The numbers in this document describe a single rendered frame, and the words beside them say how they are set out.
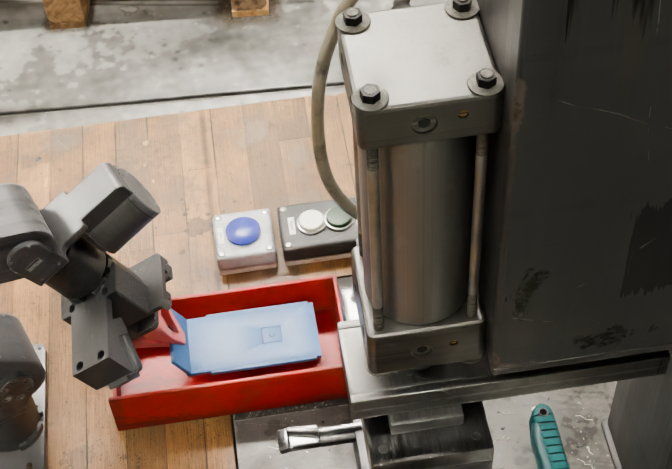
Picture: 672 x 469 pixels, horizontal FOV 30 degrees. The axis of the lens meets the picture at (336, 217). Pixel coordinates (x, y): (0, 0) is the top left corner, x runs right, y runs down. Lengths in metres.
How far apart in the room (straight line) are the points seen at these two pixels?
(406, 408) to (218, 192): 0.58
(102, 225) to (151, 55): 1.92
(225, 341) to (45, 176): 0.38
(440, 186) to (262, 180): 0.74
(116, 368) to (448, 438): 0.32
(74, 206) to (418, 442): 0.38
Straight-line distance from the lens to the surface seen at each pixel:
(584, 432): 1.33
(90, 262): 1.19
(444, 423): 1.03
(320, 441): 1.22
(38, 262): 1.14
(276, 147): 1.57
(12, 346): 1.25
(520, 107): 0.74
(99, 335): 1.18
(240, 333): 1.33
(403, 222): 0.84
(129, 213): 1.16
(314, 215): 1.44
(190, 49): 3.07
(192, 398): 1.30
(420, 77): 0.76
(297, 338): 1.32
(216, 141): 1.58
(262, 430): 1.33
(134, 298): 1.21
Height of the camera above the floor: 2.04
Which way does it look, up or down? 50 degrees down
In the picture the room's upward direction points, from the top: 4 degrees counter-clockwise
